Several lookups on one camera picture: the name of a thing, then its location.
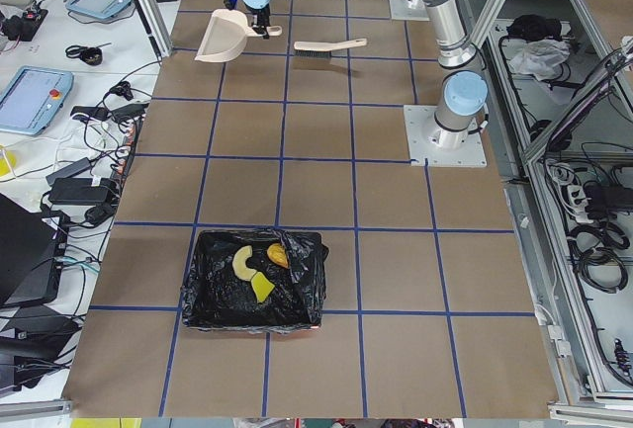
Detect toy croissant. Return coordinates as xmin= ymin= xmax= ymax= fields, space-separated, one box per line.
xmin=231 ymin=245 xmax=258 ymax=282

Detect beige plastic dustpan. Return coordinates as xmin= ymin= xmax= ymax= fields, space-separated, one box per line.
xmin=195 ymin=9 xmax=283 ymax=63

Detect white crumpled cloth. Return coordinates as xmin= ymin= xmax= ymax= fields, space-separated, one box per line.
xmin=508 ymin=39 xmax=570 ymax=81

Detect bin with black bag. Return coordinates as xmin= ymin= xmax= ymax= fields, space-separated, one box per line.
xmin=182 ymin=228 xmax=328 ymax=333

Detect aluminium frame post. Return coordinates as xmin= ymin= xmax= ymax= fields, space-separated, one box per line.
xmin=133 ymin=0 xmax=172 ymax=60

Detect black cloth bundle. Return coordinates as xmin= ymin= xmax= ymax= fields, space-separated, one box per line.
xmin=506 ymin=15 xmax=562 ymax=43

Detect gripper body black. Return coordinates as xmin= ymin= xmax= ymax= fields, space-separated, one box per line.
xmin=224 ymin=0 xmax=271 ymax=40

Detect black power strip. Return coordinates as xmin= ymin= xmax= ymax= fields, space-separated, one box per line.
xmin=111 ymin=116 xmax=144 ymax=188

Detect black laptop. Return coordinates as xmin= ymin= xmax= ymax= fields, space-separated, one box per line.
xmin=1 ymin=196 xmax=69 ymax=308

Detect coiled black cables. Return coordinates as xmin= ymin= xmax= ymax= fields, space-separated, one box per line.
xmin=568 ymin=219 xmax=629 ymax=296

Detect black power adapter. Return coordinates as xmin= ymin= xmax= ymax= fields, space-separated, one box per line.
xmin=48 ymin=177 xmax=117 ymax=206

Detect beige hand brush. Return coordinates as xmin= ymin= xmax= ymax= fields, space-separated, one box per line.
xmin=294 ymin=38 xmax=368 ymax=58

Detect green yellow sponge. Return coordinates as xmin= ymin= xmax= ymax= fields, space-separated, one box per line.
xmin=250 ymin=272 xmax=275 ymax=303

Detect blue teach pendant near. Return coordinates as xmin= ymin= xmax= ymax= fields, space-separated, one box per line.
xmin=1 ymin=66 xmax=74 ymax=136

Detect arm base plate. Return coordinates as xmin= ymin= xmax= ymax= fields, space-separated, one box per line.
xmin=404 ymin=105 xmax=488 ymax=168
xmin=389 ymin=0 xmax=429 ymax=22

